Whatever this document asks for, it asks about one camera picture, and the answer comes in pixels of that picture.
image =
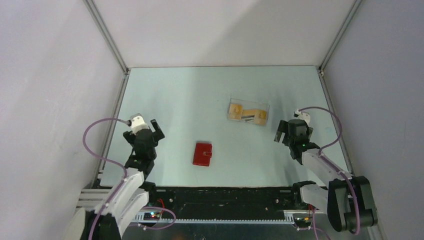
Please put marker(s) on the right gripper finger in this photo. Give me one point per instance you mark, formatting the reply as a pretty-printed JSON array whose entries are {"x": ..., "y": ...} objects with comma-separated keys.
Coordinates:
[
  {"x": 312, "y": 132},
  {"x": 282, "y": 129}
]

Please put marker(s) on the red leather card holder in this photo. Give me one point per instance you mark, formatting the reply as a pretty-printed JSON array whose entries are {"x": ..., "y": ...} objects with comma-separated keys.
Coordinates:
[{"x": 202, "y": 154}]

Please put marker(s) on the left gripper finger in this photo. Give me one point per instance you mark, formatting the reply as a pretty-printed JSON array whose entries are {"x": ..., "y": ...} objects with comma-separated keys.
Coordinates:
[
  {"x": 129, "y": 137},
  {"x": 157, "y": 134}
]

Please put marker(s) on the aluminium front rail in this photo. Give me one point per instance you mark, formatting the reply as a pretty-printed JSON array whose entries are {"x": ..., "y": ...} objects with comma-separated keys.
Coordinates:
[{"x": 89, "y": 198}]

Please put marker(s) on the right aluminium frame post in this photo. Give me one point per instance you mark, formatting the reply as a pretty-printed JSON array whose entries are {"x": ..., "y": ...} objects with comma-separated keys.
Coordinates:
[{"x": 340, "y": 33}]

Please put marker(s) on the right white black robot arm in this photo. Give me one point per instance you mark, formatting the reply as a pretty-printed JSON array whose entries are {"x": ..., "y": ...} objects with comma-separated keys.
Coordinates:
[{"x": 347, "y": 200}]

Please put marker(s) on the aluminium frame post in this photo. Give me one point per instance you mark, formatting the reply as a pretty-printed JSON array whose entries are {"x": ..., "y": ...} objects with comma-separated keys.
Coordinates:
[
  {"x": 107, "y": 36},
  {"x": 340, "y": 33}
]

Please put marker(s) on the orange credit card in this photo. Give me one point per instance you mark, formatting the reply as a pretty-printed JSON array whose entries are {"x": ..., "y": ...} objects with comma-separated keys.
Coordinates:
[
  {"x": 255, "y": 116},
  {"x": 235, "y": 111}
]

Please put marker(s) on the left aluminium frame post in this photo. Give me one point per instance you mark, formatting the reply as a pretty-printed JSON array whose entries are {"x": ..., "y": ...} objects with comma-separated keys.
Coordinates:
[{"x": 107, "y": 36}]

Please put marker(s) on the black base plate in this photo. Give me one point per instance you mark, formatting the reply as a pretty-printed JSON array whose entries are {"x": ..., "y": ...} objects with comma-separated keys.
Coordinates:
[{"x": 284, "y": 197}]

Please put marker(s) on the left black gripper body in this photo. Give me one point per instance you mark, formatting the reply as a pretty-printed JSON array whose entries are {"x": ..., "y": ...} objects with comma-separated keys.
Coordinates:
[{"x": 153, "y": 154}]

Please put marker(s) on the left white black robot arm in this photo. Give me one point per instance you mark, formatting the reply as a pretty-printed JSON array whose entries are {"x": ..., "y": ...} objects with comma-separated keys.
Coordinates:
[{"x": 113, "y": 214}]

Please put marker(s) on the grey slotted cable duct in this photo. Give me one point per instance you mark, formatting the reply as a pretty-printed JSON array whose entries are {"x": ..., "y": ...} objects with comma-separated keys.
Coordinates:
[{"x": 141, "y": 219}]

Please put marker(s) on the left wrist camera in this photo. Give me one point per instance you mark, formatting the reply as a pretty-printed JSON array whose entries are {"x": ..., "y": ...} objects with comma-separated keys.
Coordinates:
[{"x": 137, "y": 123}]

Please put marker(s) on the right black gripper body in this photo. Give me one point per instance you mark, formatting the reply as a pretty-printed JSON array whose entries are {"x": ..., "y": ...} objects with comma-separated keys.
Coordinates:
[{"x": 290, "y": 141}]

